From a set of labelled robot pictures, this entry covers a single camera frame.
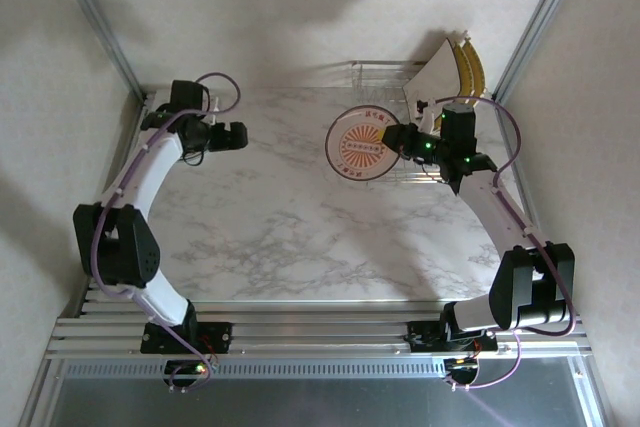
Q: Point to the square white plate black rim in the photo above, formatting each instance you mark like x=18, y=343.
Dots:
x=435, y=77

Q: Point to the grey metal sheet panel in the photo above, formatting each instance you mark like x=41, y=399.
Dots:
x=320, y=407

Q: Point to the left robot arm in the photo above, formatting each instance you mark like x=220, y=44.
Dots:
x=145, y=172

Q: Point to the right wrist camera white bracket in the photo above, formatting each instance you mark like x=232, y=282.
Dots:
x=427, y=119

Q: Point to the small controller board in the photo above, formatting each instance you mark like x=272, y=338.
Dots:
x=462, y=369
x=182, y=372

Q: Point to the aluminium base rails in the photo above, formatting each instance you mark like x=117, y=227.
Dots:
x=320, y=327

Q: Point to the perforated metal strip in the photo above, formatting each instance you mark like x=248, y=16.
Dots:
x=320, y=369

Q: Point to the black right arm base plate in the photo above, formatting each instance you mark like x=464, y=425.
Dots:
x=425, y=339

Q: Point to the aluminium side rail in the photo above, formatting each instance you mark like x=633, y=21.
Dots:
x=134, y=133
x=522, y=182

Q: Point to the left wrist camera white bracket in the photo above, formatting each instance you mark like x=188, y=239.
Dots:
x=214, y=109

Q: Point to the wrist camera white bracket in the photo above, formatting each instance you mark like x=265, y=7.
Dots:
x=427, y=119
x=214, y=109

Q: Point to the aluminium frame post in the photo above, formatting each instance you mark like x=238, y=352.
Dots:
x=540, y=22
x=102, y=29

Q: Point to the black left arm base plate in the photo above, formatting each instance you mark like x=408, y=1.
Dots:
x=220, y=334

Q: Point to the round white printed plate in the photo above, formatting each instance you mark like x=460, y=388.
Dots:
x=350, y=147

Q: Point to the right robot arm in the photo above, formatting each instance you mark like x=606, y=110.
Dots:
x=500, y=212

